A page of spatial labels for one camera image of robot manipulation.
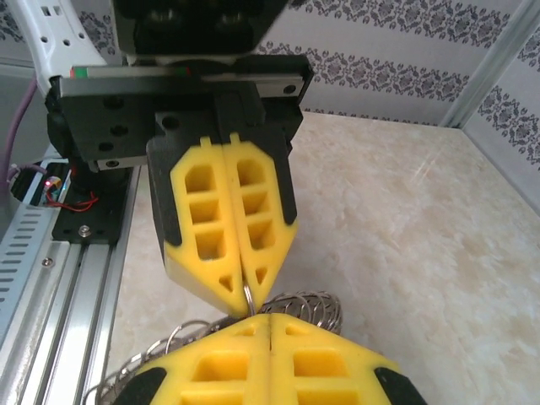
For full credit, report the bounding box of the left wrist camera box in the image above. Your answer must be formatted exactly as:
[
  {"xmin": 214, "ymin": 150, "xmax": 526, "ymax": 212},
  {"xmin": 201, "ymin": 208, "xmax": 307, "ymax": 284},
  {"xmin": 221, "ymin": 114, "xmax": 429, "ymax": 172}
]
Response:
[{"xmin": 112, "ymin": 0, "xmax": 289, "ymax": 57}]

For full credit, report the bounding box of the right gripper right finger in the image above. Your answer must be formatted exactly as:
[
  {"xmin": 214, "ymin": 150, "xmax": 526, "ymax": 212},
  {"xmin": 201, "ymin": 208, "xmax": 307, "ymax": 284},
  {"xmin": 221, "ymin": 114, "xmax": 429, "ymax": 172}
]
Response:
[{"xmin": 269, "ymin": 313, "xmax": 432, "ymax": 405}]

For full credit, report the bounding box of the aluminium corner post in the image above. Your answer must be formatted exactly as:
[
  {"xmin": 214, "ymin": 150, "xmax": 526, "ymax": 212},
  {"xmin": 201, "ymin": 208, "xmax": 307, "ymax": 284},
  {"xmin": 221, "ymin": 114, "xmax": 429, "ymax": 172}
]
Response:
[{"xmin": 438, "ymin": 0, "xmax": 540, "ymax": 132}]

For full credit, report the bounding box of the red wire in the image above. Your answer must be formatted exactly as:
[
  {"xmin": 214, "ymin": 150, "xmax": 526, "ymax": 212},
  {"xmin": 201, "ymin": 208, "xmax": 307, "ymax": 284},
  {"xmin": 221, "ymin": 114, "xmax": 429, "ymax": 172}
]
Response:
[{"xmin": 58, "ymin": 189, "xmax": 100, "ymax": 213}]

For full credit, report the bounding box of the slotted grey cable duct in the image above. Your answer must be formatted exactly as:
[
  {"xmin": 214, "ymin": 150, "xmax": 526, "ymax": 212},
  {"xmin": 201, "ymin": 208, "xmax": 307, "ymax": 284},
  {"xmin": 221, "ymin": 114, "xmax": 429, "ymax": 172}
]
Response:
[{"xmin": 0, "ymin": 202, "xmax": 60, "ymax": 316}]

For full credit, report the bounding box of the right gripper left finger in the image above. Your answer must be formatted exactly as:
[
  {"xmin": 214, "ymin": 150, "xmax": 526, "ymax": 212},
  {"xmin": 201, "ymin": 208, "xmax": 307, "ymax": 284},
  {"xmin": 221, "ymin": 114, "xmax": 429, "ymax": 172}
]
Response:
[{"xmin": 120, "ymin": 314, "xmax": 272, "ymax": 405}]

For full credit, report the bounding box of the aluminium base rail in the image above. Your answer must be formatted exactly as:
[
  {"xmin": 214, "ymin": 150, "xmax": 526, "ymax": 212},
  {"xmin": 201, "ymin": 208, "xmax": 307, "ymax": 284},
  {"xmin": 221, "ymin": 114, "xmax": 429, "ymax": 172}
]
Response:
[{"xmin": 0, "ymin": 168, "xmax": 143, "ymax": 405}]

